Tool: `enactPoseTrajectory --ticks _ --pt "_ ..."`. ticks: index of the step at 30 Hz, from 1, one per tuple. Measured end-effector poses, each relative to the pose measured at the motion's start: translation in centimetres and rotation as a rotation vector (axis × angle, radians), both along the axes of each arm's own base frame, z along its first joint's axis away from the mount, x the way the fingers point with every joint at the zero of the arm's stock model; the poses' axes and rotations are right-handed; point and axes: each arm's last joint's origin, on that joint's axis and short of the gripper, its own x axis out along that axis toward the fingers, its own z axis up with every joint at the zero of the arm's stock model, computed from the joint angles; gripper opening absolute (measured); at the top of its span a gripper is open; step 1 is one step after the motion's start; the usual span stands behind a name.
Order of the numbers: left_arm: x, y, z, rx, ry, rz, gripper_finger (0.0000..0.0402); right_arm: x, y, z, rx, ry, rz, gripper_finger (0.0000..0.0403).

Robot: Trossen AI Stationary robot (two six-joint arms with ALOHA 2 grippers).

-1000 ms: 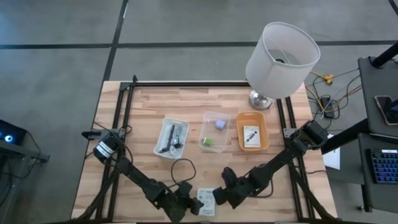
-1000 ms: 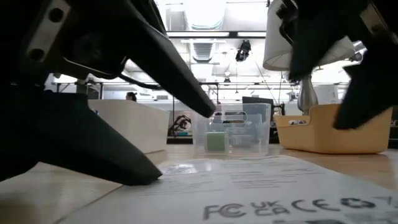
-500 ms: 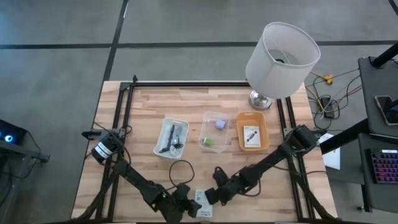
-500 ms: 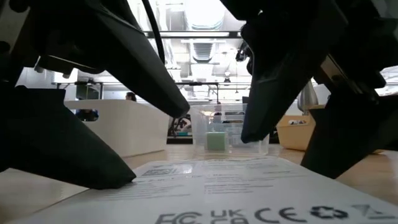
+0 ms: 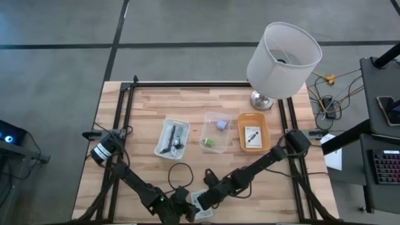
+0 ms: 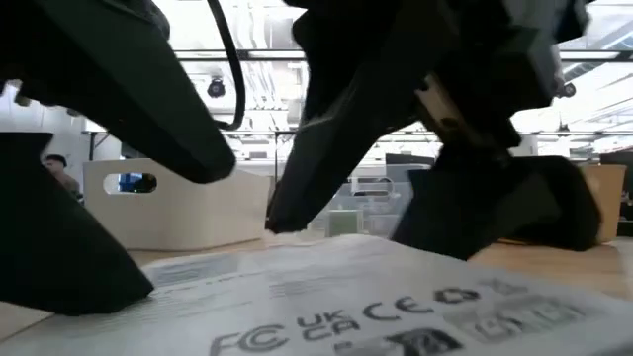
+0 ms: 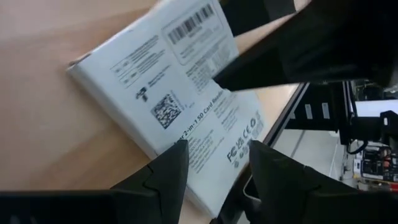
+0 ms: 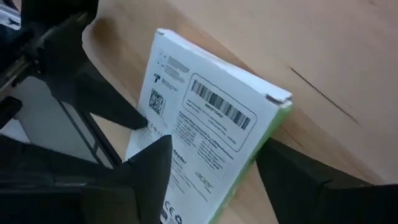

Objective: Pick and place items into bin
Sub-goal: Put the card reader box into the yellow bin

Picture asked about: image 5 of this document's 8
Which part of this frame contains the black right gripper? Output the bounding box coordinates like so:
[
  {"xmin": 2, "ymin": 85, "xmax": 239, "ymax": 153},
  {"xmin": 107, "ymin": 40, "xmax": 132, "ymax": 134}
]
[{"xmin": 197, "ymin": 179, "xmax": 236, "ymax": 211}]

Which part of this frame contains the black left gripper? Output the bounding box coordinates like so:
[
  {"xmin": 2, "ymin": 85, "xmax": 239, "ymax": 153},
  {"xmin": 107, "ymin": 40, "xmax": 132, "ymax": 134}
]
[{"xmin": 167, "ymin": 193, "xmax": 201, "ymax": 224}]

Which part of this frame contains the white paper card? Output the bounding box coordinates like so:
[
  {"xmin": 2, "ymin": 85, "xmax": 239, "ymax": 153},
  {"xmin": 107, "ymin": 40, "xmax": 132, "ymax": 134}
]
[{"xmin": 190, "ymin": 189, "xmax": 214, "ymax": 221}]

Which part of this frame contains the clear plastic bin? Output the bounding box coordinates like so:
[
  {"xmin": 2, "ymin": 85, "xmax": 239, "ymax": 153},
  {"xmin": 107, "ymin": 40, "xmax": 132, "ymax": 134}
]
[{"xmin": 199, "ymin": 111, "xmax": 234, "ymax": 155}]

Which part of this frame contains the white plastic bin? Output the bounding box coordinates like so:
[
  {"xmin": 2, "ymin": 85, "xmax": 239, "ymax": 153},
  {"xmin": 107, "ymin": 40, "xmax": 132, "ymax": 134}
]
[{"xmin": 153, "ymin": 117, "xmax": 191, "ymax": 161}]

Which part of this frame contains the white packet with black item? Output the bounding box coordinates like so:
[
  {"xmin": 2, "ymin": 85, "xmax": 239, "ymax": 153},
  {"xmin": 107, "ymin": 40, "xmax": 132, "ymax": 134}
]
[{"xmin": 243, "ymin": 125, "xmax": 264, "ymax": 149}]

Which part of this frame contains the orange plastic bin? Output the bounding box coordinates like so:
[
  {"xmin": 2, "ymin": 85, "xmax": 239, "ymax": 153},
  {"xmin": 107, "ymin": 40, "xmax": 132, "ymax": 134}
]
[{"xmin": 236, "ymin": 111, "xmax": 273, "ymax": 154}]

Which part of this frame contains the white paper sheet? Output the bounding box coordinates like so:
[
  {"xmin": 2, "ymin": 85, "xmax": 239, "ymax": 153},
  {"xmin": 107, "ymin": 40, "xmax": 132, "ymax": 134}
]
[{"xmin": 321, "ymin": 133, "xmax": 343, "ymax": 171}]

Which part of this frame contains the black power strip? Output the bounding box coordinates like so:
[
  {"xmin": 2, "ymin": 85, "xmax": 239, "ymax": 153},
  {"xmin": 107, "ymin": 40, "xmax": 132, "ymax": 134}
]
[{"xmin": 321, "ymin": 96, "xmax": 338, "ymax": 120}]

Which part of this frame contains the black diagonal desk leg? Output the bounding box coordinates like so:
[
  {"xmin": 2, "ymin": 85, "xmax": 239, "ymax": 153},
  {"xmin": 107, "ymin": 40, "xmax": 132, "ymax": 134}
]
[{"xmin": 321, "ymin": 118, "xmax": 373, "ymax": 156}]

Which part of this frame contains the white shade table lamp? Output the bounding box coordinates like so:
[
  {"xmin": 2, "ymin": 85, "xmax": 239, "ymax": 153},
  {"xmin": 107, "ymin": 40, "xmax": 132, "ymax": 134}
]
[{"xmin": 246, "ymin": 21, "xmax": 323, "ymax": 111}]

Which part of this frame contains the dark grey keyboard desk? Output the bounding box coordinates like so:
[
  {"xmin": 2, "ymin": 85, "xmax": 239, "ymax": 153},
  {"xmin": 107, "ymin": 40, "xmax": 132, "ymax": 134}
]
[{"xmin": 358, "ymin": 133, "xmax": 400, "ymax": 216}]

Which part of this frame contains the dark metal side stand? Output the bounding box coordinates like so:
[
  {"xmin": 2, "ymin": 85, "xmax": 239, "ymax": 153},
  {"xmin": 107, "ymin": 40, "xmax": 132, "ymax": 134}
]
[{"xmin": 0, "ymin": 140, "xmax": 51, "ymax": 225}]

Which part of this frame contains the backlit keyboard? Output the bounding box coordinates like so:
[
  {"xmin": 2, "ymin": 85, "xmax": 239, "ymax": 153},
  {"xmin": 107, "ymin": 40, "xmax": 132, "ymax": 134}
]
[{"xmin": 371, "ymin": 149, "xmax": 400, "ymax": 186}]

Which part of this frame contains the black computer with blue light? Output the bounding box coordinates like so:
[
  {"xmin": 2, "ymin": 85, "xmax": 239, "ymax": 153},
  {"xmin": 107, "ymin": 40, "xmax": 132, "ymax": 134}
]
[{"xmin": 0, "ymin": 119, "xmax": 28, "ymax": 146}]

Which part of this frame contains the smartphone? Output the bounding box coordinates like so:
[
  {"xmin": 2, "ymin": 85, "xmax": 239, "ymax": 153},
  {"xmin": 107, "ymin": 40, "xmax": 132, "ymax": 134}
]
[{"xmin": 376, "ymin": 95, "xmax": 400, "ymax": 127}]

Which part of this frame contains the black pole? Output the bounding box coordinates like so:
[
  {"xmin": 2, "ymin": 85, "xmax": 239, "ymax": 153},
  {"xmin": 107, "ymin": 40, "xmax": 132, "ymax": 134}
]
[{"xmin": 372, "ymin": 41, "xmax": 400, "ymax": 69}]

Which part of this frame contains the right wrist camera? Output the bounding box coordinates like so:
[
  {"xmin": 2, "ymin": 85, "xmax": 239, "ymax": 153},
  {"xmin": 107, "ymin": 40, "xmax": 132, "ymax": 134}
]
[{"xmin": 204, "ymin": 168, "xmax": 220, "ymax": 189}]

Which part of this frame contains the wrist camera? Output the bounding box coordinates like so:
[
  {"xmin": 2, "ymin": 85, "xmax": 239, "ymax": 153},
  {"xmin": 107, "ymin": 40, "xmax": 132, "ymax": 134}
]
[
  {"xmin": 204, "ymin": 168, "xmax": 220, "ymax": 189},
  {"xmin": 173, "ymin": 186, "xmax": 190, "ymax": 203}
]

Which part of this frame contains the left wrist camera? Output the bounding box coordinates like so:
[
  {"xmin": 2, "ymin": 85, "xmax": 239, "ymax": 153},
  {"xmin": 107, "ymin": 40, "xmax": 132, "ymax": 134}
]
[{"xmin": 173, "ymin": 186, "xmax": 190, "ymax": 203}]

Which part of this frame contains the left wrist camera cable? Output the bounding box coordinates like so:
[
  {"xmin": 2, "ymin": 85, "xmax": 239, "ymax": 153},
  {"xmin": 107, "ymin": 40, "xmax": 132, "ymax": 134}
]
[{"xmin": 167, "ymin": 162, "xmax": 195, "ymax": 192}]

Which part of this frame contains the black aluminium table frame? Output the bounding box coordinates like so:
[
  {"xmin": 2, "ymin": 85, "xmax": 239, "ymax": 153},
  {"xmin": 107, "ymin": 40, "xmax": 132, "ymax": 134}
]
[{"xmin": 71, "ymin": 74, "xmax": 340, "ymax": 225}]

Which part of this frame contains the yellow plug cable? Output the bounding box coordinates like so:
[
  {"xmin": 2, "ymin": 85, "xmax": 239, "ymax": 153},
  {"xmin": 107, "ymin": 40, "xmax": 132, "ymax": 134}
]
[{"xmin": 311, "ymin": 71, "xmax": 337, "ymax": 86}]

